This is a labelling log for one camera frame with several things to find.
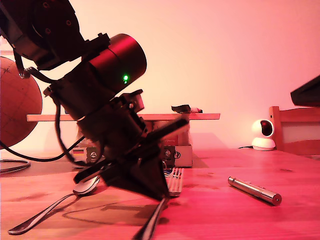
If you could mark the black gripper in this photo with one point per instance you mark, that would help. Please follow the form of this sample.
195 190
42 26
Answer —
120 135

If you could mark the metallic fork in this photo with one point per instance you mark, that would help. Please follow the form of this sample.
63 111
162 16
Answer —
153 217

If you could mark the tin can with red label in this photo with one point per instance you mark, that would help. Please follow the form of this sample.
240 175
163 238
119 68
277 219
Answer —
183 137

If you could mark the metallic spoon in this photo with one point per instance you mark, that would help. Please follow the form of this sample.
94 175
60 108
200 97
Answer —
85 189

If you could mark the tin can with pale label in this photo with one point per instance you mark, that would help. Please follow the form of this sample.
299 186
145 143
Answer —
87 143

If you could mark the black crumpled wrapper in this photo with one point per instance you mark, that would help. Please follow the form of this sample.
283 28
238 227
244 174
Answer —
181 108

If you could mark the small red white packet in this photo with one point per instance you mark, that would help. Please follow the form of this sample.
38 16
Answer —
196 109

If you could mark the wooden board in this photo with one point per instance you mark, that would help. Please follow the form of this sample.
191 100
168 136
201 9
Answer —
205 116

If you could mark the silver metal laser pointer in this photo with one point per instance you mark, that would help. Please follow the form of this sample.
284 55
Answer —
253 190

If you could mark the brown globe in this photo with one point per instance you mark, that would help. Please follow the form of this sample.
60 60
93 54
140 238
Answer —
20 105

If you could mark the white security camera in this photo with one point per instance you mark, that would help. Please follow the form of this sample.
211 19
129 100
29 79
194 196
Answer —
262 143

